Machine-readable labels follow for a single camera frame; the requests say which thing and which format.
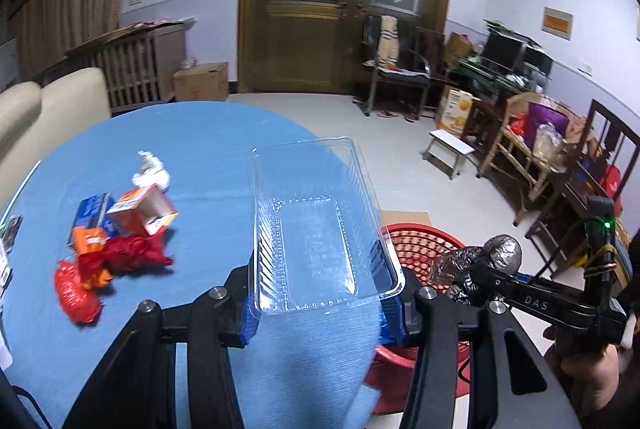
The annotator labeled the clear plastic tray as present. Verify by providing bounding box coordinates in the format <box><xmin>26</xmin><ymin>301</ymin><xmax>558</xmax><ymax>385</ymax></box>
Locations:
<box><xmin>250</xmin><ymin>136</ymin><xmax>406</xmax><ymax>315</ymax></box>

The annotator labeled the silver foil wrapper ball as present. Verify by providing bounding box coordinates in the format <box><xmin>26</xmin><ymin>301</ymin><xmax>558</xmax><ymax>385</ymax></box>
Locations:
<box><xmin>428</xmin><ymin>234</ymin><xmax>522</xmax><ymax>307</ymax></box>

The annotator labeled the red mesh net bag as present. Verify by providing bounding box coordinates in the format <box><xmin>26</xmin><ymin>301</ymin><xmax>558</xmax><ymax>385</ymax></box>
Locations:
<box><xmin>103</xmin><ymin>233</ymin><xmax>174</xmax><ymax>274</ymax></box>

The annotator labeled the red white medicine box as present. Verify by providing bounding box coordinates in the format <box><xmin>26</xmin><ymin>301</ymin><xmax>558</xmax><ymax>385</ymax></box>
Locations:
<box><xmin>107</xmin><ymin>184</ymin><xmax>178</xmax><ymax>237</ymax></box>

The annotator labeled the red plastic bag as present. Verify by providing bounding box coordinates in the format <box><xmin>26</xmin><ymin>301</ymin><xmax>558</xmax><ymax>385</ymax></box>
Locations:
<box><xmin>54</xmin><ymin>260</ymin><xmax>102</xmax><ymax>325</ymax></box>

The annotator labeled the white tissue ball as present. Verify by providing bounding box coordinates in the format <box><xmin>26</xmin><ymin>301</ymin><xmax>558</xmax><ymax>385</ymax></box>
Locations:
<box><xmin>131</xmin><ymin>152</ymin><xmax>170</xmax><ymax>193</ymax></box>

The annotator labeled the orange wrapper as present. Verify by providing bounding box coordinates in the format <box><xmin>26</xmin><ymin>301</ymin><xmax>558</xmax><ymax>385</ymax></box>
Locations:
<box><xmin>72</xmin><ymin>227</ymin><xmax>113</xmax><ymax>289</ymax></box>

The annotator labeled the blue carton box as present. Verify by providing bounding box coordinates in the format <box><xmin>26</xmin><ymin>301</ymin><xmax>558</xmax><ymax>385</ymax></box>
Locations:
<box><xmin>67</xmin><ymin>193</ymin><xmax>120</xmax><ymax>246</ymax></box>

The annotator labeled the red plastic trash basket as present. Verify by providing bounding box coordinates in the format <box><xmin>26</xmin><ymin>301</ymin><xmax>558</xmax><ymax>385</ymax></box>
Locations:
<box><xmin>361</xmin><ymin>222</ymin><xmax>474</xmax><ymax>416</ymax></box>

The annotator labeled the person's right hand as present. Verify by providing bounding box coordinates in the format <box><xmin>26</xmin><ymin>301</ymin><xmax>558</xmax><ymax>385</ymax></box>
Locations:
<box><xmin>544</xmin><ymin>326</ymin><xmax>639</xmax><ymax>428</ymax></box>

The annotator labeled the small white stool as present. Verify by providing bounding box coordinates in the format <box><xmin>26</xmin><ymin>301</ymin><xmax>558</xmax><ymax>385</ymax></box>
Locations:
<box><xmin>423</xmin><ymin>129</ymin><xmax>474</xmax><ymax>180</ymax></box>

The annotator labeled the wooden armchair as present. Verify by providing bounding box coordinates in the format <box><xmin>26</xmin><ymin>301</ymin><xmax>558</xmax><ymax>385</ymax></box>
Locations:
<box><xmin>477</xmin><ymin>92</ymin><xmax>586</xmax><ymax>225</ymax></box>

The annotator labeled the orange printed carton box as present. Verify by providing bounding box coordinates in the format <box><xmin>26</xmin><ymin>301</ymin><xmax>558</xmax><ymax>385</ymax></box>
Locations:
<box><xmin>435</xmin><ymin>86</ymin><xmax>474</xmax><ymax>137</ymax></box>

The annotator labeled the wooden slatted crib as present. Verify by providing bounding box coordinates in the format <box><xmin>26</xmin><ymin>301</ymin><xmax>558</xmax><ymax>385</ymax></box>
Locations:
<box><xmin>37</xmin><ymin>19</ymin><xmax>189</xmax><ymax>115</ymax></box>

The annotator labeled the black metal chair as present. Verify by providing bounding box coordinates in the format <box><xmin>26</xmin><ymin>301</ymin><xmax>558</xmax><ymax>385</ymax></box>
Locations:
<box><xmin>361</xmin><ymin>14</ymin><xmax>450</xmax><ymax>120</ymax></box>

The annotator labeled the beige leather sofa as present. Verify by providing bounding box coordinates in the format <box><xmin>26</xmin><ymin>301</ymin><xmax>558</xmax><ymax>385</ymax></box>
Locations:
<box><xmin>1</xmin><ymin>67</ymin><xmax>112</xmax><ymax>204</ymax></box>

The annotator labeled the cardboard box by wall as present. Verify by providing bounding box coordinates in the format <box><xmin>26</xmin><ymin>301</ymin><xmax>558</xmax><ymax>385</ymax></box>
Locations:
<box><xmin>174</xmin><ymin>63</ymin><xmax>229</xmax><ymax>102</ymax></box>

